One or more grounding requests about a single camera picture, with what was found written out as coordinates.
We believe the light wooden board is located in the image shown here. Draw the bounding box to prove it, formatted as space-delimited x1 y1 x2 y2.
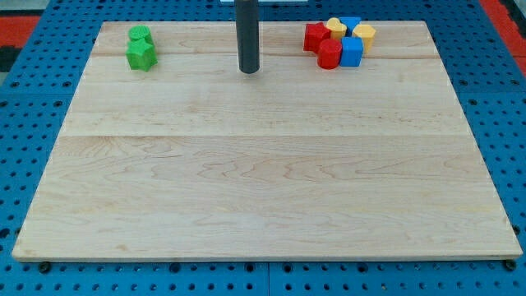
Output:
12 21 523 262

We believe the red cylinder block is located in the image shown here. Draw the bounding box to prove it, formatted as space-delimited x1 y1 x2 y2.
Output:
317 39 343 70

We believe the red star block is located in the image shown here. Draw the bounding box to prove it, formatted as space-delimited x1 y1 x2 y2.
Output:
303 22 331 53

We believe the blue cube block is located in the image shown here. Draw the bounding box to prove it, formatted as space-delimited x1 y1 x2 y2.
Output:
339 37 363 67

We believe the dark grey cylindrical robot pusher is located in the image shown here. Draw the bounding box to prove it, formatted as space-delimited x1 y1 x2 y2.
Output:
234 0 260 74

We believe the yellow heart block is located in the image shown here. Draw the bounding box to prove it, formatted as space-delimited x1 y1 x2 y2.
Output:
325 17 348 40

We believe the blue triangle block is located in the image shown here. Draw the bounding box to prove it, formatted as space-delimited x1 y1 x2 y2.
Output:
339 16 362 37

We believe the green star block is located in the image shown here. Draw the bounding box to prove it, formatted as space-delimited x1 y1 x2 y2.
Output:
126 39 158 72

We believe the yellow pentagon block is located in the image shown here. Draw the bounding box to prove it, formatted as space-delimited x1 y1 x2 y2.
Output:
352 24 376 53

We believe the green cylinder block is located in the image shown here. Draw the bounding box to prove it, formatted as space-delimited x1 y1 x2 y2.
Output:
127 25 154 45

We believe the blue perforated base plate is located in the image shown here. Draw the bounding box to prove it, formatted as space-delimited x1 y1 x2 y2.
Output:
1 0 525 295

